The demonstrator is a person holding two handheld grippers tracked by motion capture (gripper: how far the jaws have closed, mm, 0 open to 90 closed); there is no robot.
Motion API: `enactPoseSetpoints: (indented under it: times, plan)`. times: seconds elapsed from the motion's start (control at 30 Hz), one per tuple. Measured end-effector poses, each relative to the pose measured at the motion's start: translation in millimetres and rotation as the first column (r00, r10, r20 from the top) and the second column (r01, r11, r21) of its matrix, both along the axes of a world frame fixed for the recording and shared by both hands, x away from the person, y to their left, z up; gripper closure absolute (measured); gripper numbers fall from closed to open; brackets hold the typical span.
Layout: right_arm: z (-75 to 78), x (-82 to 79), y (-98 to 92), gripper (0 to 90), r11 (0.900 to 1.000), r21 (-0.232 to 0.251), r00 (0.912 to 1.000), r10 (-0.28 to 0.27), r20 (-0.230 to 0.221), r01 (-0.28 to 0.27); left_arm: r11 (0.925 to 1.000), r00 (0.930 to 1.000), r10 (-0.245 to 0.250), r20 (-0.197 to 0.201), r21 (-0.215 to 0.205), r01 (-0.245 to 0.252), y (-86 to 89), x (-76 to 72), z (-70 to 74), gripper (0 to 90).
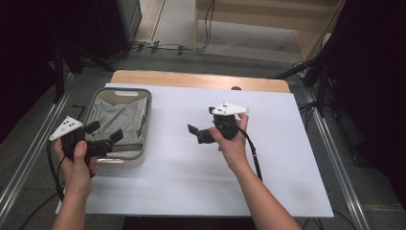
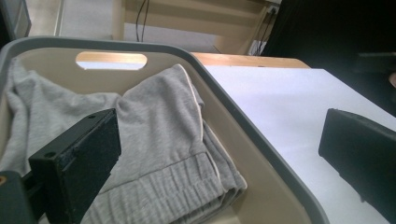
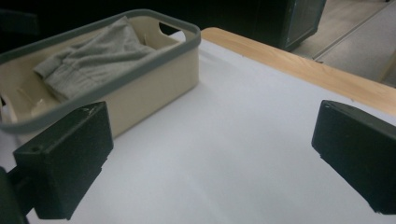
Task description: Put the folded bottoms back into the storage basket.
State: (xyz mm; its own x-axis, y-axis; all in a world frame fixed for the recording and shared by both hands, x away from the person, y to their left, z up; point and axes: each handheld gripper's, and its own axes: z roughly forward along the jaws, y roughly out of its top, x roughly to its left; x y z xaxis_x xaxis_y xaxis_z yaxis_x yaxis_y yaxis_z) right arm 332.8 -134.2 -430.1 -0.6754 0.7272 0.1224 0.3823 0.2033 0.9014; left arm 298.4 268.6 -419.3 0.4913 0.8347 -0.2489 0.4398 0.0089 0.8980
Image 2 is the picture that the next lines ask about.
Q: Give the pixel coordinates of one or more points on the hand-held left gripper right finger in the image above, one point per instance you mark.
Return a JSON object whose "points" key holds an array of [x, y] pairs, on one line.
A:
{"points": [[361, 155]]}

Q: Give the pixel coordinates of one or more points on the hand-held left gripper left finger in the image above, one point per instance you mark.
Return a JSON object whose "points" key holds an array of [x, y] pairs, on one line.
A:
{"points": [[84, 161]]}

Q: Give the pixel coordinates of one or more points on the beige basket with grey rim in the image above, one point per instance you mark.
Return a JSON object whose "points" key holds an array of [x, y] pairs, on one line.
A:
{"points": [[249, 140]]}

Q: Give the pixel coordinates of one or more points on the white board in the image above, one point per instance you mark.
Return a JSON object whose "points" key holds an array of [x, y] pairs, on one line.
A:
{"points": [[280, 102]]}

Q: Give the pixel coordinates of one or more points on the black curtain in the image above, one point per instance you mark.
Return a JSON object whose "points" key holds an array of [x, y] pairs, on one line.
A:
{"points": [[327, 31]]}

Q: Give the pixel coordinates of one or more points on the grey cabinet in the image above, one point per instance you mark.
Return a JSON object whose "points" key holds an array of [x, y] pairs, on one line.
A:
{"points": [[15, 15]]}

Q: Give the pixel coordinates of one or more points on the light wooden shelf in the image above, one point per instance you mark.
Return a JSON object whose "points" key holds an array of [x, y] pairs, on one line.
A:
{"points": [[193, 18]]}

